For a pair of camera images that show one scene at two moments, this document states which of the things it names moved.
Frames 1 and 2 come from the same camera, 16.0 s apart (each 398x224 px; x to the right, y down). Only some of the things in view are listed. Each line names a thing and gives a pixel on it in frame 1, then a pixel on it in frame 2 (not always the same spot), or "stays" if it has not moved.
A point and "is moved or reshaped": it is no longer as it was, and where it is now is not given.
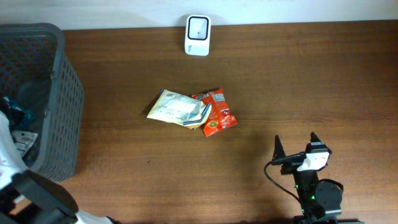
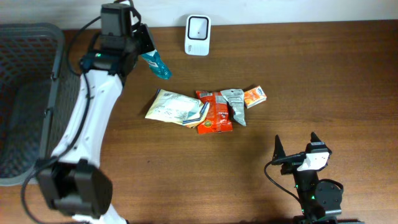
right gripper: x=278 y=152 stays
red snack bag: x=219 y=117 is moved or reshaped
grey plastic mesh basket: x=36 y=68 stays
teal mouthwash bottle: x=28 y=114 → x=156 y=65
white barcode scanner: x=198 y=35 stays
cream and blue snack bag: x=188 y=112 stays
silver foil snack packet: x=23 y=140 → x=235 y=97
